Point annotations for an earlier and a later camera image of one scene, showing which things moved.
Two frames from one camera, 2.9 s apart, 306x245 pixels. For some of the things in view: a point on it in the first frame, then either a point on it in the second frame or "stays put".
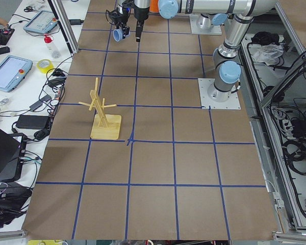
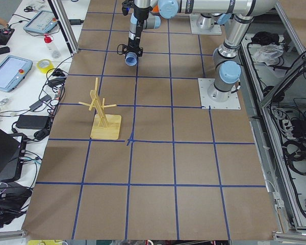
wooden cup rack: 103,126 stays put
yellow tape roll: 45,70 stays put
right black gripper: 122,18 to 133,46
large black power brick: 32,121 stays put
